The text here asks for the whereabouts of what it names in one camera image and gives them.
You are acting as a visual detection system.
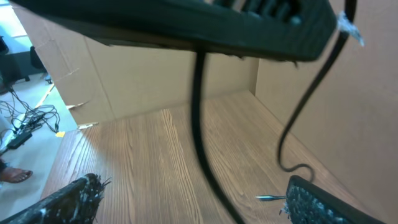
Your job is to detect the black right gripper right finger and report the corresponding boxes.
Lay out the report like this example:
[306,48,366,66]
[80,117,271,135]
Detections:
[281,175,383,224]

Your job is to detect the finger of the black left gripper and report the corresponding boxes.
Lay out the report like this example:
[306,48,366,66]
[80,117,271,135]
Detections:
[15,0,336,62]

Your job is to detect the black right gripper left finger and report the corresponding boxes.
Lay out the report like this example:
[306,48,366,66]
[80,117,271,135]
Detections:
[1,173,108,224]

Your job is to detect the black usb cable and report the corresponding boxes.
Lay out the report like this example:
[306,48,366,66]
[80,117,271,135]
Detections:
[190,0,358,224]
[254,194,287,202]

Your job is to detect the person's sandalled foot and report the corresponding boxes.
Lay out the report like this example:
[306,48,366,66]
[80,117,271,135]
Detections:
[0,159,33,184]

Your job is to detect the black power adapter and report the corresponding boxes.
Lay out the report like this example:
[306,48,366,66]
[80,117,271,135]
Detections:
[7,132,32,149]

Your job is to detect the floor cable pile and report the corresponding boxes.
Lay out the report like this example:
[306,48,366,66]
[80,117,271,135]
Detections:
[0,88,60,138]

